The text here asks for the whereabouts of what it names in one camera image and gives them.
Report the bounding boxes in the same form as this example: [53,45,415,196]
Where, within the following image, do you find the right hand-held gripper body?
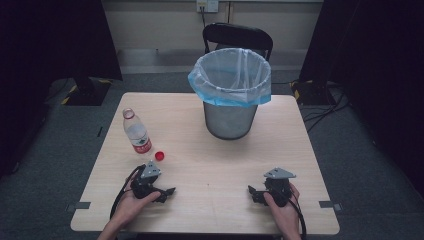
[263,166,297,208]

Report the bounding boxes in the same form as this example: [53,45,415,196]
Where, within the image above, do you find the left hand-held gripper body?
[130,159,162,200]

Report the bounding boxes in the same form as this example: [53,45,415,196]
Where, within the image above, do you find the clear plastic bottle red label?
[121,107,153,155]

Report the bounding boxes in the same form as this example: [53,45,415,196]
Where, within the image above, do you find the grey metal mesh trash bin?
[202,98,260,141]

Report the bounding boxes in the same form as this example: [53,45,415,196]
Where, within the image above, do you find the person's left hand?
[111,189,162,232]

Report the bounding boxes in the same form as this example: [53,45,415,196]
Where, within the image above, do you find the person's right hand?
[262,182,301,236]

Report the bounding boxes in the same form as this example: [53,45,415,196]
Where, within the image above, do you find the grey tape strip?
[318,200,343,213]
[65,201,92,214]

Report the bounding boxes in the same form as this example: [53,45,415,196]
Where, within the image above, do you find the black stand base striped tape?
[288,79,335,107]
[60,76,113,107]

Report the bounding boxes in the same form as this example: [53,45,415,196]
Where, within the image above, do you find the translucent blue bin bag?
[187,47,273,109]

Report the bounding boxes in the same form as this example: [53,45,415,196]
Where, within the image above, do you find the black chair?
[201,22,275,63]

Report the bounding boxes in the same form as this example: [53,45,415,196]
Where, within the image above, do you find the black curtain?
[0,0,124,178]
[298,0,424,198]

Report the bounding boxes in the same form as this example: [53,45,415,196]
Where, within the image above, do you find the left hand-held gripper black cable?
[109,164,148,221]

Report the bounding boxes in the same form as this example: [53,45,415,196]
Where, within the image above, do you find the hand-held gripper black cable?
[288,188,308,240]
[109,164,148,221]

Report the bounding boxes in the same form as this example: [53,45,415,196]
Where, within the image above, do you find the right hand-held gripper black cable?
[288,188,308,240]

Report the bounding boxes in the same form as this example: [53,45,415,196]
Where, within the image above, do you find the black floor cables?
[299,84,352,134]

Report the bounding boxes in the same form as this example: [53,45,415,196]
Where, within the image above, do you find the black plug cable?
[198,5,208,28]

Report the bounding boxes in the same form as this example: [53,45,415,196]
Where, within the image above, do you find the white wall socket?
[195,0,220,14]

